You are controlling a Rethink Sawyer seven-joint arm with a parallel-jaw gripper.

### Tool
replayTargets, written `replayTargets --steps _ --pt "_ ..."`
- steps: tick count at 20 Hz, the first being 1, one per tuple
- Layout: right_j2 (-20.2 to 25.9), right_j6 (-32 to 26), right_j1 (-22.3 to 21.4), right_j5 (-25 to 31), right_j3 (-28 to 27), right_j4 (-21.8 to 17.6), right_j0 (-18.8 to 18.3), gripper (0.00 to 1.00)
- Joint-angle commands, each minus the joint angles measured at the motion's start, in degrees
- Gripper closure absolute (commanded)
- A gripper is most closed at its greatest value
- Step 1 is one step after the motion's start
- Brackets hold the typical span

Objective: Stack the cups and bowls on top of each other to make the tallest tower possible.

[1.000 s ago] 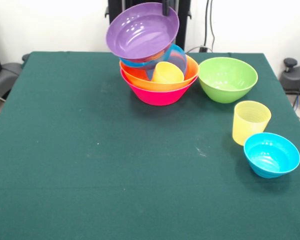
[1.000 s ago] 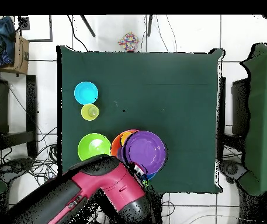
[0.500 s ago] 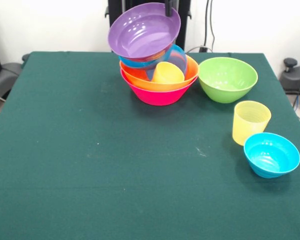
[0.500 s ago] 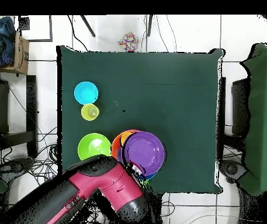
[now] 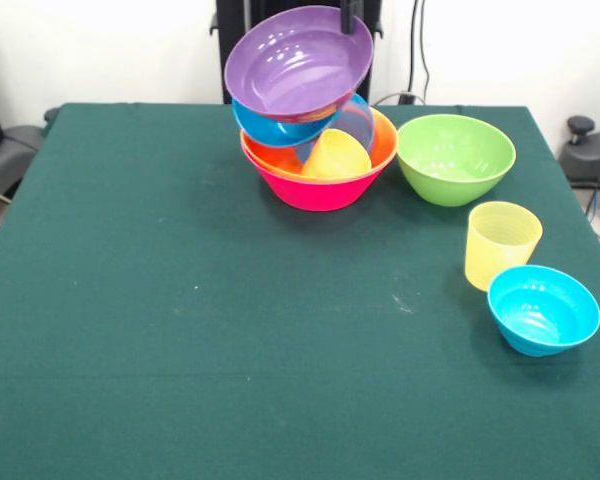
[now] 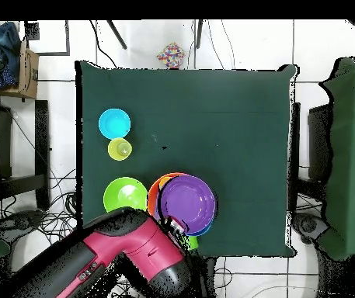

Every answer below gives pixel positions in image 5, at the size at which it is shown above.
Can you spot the large blue plastic bowl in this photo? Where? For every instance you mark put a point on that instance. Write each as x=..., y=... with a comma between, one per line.
x=265, y=130

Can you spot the purple plastic bowl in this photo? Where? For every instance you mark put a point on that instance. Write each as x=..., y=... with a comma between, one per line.
x=295, y=75

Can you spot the translucent yellow plastic cup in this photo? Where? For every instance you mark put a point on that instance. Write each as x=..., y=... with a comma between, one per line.
x=500, y=240

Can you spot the large pink plastic bowl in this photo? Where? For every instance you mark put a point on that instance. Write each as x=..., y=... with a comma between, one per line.
x=320, y=195

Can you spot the black power adapter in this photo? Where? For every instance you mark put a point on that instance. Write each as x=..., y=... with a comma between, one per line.
x=405, y=98

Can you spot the large orange plastic bowl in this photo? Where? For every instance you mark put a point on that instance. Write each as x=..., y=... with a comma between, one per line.
x=385, y=145

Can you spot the yellow-orange plastic cup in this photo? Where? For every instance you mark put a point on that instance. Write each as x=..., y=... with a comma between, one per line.
x=337, y=155

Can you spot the translucent blue ribbed bowl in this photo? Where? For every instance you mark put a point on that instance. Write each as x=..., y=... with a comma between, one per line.
x=360, y=125

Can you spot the green plastic bowl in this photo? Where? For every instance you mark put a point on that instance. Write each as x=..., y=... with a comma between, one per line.
x=455, y=160

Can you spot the small cyan plastic bowl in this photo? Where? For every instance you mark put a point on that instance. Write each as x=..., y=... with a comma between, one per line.
x=545, y=310

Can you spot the black swivel chair base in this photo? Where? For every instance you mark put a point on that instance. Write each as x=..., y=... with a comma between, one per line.
x=590, y=155

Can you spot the black office chair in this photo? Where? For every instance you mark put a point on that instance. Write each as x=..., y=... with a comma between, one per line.
x=15, y=145

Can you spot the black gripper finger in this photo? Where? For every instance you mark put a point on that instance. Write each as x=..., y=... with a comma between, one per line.
x=351, y=17

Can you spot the dark green tablecloth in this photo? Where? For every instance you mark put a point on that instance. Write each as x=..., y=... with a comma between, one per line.
x=55, y=300

